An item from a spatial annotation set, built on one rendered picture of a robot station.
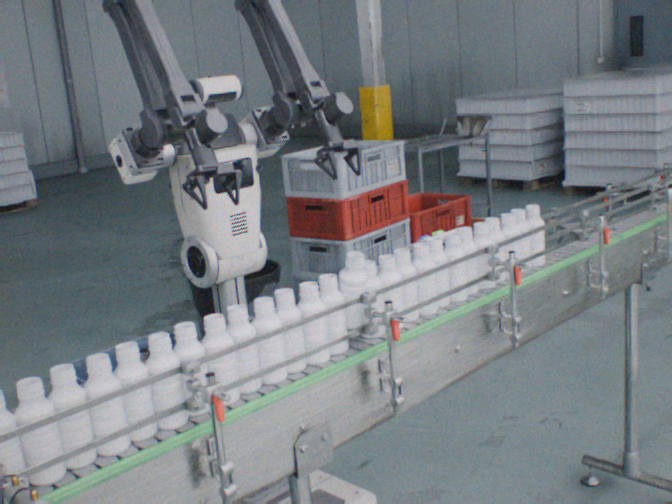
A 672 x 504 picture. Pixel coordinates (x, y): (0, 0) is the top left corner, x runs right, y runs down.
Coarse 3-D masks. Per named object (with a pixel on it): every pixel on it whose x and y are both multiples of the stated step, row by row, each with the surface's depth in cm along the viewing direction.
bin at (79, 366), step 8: (144, 336) 207; (144, 344) 207; (96, 352) 198; (104, 352) 199; (112, 352) 201; (80, 360) 195; (112, 360) 201; (80, 368) 195; (112, 368) 201; (80, 376) 195; (80, 384) 181
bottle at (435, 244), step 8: (432, 240) 192; (440, 240) 190; (432, 248) 190; (440, 248) 190; (432, 256) 190; (440, 256) 190; (440, 264) 189; (440, 272) 190; (440, 280) 190; (448, 280) 192; (440, 288) 191; (448, 288) 192; (448, 296) 193; (440, 304) 192; (448, 304) 193
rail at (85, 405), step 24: (576, 216) 229; (624, 216) 250; (576, 240) 231; (456, 264) 191; (384, 288) 174; (456, 288) 192; (408, 312) 181; (264, 336) 151; (288, 360) 156; (144, 384) 134; (240, 384) 149; (72, 408) 125; (24, 432) 120; (120, 432) 132; (72, 456) 126
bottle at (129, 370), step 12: (120, 348) 136; (132, 348) 134; (120, 360) 134; (132, 360) 134; (120, 372) 134; (132, 372) 134; (144, 372) 135; (132, 396) 135; (144, 396) 136; (132, 408) 135; (144, 408) 136; (132, 420) 136; (132, 432) 136; (144, 432) 136
